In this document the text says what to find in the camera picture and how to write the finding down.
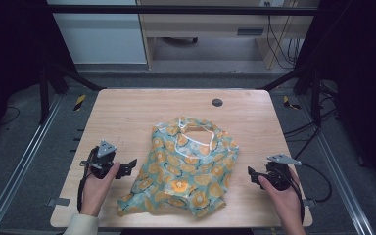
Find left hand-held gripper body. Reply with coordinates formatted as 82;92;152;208
79;139;118;180

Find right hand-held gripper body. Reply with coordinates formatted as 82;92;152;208
259;154;304;192

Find orange floral cloth bag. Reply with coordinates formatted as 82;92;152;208
117;115;240;219

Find person's right hand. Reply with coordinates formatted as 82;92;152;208
258;167;305;221

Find person's left hand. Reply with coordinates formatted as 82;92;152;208
79;162;122;217

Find black metal stand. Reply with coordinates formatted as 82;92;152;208
259;64;325;127
38;63;108;125

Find white cabinet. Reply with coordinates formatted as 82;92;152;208
46;0;148;65

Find black curtain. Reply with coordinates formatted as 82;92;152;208
295;0;376;192
0;0;77;151

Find light wooden desk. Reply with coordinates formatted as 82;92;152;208
136;0;321;71

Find right hand-held gripper cable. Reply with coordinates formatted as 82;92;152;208
285;170;306;225

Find hand-held gripper cable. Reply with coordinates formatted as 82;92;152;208
285;170;306;225
76;146;100;213

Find left hand-held gripper cable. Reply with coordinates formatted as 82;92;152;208
76;146;100;213

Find black looped floor cable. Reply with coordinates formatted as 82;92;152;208
298;161;334;203

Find black floor cables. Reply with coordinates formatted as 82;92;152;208
283;81;339;161

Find aluminium floor rail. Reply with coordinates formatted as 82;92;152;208
0;93;64;235
298;95;376;235

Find yellow-handled tool left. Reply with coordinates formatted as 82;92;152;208
73;94;88;113

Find yellow-handled tool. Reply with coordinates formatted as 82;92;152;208
73;94;88;113
282;95;302;111

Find yellow-handled tool right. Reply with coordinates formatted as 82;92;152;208
282;95;302;111

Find thin black floor cable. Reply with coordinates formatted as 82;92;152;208
0;105;22;127

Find hanging black cables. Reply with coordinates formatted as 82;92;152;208
265;1;304;71

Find black horizontal frame bar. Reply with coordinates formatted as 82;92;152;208
46;4;319;17

